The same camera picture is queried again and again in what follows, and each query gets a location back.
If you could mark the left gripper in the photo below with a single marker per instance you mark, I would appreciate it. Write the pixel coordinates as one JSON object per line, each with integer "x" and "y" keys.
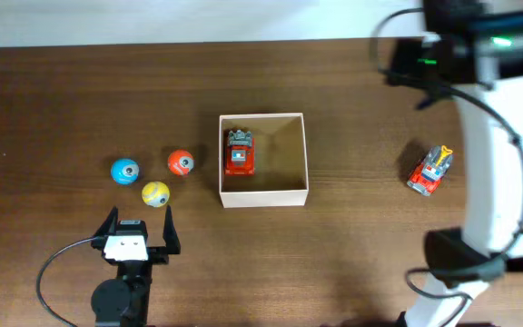
{"x": 160, "y": 255}

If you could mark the blue toy ball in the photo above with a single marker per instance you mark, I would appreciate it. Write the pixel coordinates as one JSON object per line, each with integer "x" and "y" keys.
{"x": 125, "y": 171}

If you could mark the red fire truck grey ladder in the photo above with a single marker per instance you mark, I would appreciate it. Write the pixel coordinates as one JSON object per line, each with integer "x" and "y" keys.
{"x": 239, "y": 153}

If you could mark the red fire truck yellow crane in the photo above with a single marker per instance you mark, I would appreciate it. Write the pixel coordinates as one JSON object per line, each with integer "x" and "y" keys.
{"x": 426, "y": 177}

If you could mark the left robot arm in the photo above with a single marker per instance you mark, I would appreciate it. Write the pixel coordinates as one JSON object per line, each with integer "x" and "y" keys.
{"x": 124, "y": 300}

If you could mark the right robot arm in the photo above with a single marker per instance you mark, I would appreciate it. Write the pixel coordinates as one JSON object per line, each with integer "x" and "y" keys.
{"x": 475, "y": 59}

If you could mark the yellow toy ball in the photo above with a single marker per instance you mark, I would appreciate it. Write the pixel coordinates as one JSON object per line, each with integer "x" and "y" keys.
{"x": 156, "y": 194}

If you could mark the red toy ball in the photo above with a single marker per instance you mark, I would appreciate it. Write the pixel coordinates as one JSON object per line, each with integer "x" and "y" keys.
{"x": 180, "y": 162}

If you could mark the pink open box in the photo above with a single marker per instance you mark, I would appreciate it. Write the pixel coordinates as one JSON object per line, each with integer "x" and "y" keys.
{"x": 280, "y": 167}

